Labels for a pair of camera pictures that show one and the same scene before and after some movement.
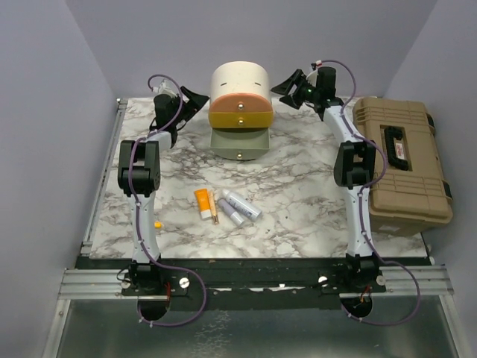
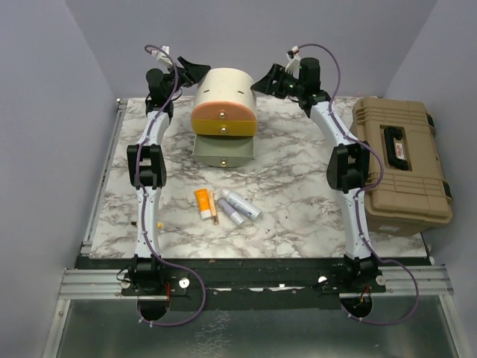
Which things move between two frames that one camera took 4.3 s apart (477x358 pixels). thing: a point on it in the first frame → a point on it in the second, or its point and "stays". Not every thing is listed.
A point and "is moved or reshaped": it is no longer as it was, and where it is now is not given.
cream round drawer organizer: [239, 77] is moved or reshaped
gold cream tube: [213, 207] stays
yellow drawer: [257, 120] → [220, 127]
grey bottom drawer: [240, 143] → [223, 151]
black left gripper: [195, 102] → [193, 73]
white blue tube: [244, 208] stays
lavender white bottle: [234, 215] stays
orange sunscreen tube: [203, 203] stays
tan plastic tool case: [412, 195] stays
